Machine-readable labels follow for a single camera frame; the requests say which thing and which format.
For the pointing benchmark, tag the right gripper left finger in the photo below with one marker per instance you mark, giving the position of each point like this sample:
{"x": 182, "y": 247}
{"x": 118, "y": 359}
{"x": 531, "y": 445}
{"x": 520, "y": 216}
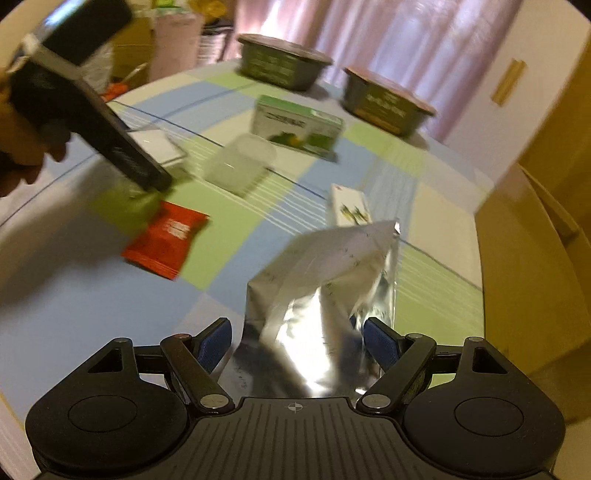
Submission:
{"x": 192, "y": 359}

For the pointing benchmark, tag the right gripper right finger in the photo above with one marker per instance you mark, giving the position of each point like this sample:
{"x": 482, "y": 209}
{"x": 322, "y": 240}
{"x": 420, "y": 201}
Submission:
{"x": 404, "y": 362}

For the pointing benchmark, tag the silver foil bag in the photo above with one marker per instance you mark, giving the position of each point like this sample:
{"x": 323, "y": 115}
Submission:
{"x": 304, "y": 316}

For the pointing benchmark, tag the red candy packet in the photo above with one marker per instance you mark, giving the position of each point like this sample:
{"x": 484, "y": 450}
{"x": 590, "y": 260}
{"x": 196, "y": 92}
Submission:
{"x": 163, "y": 246}

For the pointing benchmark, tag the white blue medicine box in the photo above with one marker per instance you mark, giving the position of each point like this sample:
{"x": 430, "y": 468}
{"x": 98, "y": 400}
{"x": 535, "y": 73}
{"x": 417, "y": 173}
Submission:
{"x": 347, "y": 207}

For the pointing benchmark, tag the clear plastic container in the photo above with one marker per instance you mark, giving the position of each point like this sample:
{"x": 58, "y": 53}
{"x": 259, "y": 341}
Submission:
{"x": 241, "y": 164}

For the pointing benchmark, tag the green medicine box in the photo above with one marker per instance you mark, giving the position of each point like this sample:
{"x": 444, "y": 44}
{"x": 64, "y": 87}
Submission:
{"x": 296, "y": 127}

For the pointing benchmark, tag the person left hand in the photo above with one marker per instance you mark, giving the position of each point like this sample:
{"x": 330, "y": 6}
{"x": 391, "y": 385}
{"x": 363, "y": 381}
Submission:
{"x": 25, "y": 147}

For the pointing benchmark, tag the pink cardboard box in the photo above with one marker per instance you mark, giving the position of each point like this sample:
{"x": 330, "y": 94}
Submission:
{"x": 176, "y": 41}

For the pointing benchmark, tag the checked tablecloth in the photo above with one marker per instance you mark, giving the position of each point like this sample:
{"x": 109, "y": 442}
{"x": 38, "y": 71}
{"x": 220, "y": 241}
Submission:
{"x": 65, "y": 290}

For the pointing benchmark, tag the left instant noodle bowl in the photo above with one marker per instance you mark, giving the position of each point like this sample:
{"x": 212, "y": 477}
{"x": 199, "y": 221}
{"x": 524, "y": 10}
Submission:
{"x": 284, "y": 64}

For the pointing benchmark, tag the instant noodle bowl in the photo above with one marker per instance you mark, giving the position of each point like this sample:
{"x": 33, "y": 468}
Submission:
{"x": 284, "y": 64}
{"x": 383, "y": 103}

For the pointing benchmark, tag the right instant noodle bowl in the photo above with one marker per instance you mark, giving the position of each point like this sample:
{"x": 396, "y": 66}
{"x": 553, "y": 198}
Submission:
{"x": 383, "y": 103}

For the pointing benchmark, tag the pink lace curtain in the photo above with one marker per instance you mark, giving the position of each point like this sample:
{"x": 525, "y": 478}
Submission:
{"x": 439, "y": 50}

